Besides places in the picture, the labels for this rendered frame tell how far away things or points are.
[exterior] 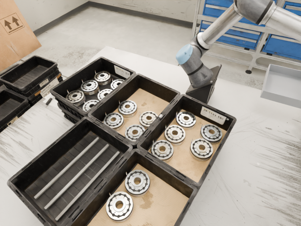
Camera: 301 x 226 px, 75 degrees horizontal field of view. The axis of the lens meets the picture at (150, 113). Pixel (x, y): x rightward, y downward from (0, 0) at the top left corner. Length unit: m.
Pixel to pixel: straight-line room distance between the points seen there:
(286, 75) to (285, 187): 0.66
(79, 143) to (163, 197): 0.47
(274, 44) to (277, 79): 1.41
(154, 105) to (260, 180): 0.65
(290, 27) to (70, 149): 1.07
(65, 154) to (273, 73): 1.27
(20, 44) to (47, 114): 2.24
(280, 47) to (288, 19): 1.80
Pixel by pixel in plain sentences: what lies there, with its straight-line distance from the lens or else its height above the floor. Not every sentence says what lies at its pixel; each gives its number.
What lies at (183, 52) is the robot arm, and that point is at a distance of 1.19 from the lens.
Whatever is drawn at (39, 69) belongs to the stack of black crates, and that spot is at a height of 0.49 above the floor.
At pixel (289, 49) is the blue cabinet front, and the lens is 2.80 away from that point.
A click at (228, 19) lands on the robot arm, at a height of 1.19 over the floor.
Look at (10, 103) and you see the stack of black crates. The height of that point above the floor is 0.38.
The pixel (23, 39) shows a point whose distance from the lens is 3.57.
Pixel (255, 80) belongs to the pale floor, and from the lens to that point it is 2.88.
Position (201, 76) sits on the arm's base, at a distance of 1.23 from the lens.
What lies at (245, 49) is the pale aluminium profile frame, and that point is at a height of 0.30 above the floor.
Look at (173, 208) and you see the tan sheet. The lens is 0.84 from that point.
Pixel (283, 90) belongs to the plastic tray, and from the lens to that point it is 1.33.
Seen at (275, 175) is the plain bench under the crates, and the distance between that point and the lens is 1.19.
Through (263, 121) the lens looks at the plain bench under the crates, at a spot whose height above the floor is 0.70.
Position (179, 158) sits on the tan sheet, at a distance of 0.92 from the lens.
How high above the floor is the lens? 1.64
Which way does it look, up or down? 49 degrees down
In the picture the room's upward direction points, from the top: 1 degrees counter-clockwise
